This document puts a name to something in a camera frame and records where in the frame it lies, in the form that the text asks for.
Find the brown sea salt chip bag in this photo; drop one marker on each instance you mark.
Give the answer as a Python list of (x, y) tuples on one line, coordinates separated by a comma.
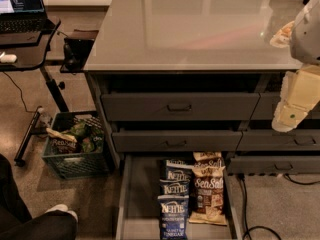
[(204, 159), (209, 196)]

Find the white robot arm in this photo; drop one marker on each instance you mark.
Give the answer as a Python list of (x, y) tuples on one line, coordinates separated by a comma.
[(300, 91)]

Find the top left grey drawer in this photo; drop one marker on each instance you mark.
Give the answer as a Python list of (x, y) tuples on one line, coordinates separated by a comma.
[(178, 106)]

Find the middle left grey drawer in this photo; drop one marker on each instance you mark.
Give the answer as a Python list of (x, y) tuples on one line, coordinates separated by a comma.
[(176, 140)]

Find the rear blue kettle chip bag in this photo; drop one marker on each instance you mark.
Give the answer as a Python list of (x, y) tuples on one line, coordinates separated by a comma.
[(177, 170)]

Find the blue kettle chip bag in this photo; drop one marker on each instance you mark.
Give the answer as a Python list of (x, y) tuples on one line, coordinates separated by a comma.
[(177, 170), (173, 216), (171, 187)]

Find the green chip bag in crate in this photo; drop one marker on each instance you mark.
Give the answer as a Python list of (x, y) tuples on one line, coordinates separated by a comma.
[(89, 137)]

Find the middle blue kettle chip bag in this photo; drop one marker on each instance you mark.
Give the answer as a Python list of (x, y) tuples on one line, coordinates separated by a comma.
[(171, 187)]

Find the middle right grey drawer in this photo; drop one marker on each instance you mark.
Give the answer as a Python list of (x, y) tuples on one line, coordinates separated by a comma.
[(270, 140)]

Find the front blue kettle chip bag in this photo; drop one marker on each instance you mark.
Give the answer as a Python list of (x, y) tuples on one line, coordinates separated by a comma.
[(173, 216)]

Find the brown chip bag in crate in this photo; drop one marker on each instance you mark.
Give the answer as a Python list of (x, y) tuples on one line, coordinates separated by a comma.
[(62, 143)]

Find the open bottom left drawer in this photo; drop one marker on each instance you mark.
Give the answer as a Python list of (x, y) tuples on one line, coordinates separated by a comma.
[(139, 213)]

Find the top right grey drawer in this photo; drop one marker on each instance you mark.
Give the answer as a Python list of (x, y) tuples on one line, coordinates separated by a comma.
[(267, 104)]

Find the green plastic crate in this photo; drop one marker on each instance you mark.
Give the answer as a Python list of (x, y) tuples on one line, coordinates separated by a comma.
[(78, 164)]

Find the black device on stool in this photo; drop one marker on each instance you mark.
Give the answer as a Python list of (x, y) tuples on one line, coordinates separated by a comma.
[(77, 48)]

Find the white shoe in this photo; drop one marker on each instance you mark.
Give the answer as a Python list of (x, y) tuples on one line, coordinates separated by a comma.
[(63, 208)]

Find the black laptop stand desk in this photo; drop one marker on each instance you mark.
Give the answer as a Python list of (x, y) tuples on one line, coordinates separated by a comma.
[(31, 58)]

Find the black laptop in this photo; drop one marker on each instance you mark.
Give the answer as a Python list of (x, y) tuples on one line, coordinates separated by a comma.
[(22, 16)]

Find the person's dark trouser leg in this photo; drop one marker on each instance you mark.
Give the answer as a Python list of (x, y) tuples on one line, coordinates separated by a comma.
[(16, 222)]

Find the grey cabinet frame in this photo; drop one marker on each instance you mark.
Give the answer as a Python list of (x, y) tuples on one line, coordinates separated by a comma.
[(189, 82)]

